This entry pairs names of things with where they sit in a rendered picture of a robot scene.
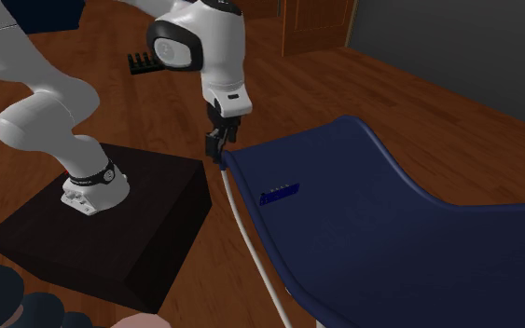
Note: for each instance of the pink rounded object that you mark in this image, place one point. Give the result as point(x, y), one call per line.
point(141, 320)

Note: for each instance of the black slotted rack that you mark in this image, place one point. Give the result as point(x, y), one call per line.
point(144, 63)

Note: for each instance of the dark blue furniture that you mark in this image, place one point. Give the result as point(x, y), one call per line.
point(44, 13)

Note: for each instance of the dark robot stand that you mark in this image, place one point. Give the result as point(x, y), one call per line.
point(153, 213)

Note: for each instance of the small blue flat device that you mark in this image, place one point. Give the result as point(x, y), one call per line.
point(280, 194)

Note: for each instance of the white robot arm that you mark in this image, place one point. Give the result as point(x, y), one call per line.
point(39, 97)

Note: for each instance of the brown wooden door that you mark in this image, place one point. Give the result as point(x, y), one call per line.
point(316, 22)

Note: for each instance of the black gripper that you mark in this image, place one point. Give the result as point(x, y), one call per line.
point(219, 119)

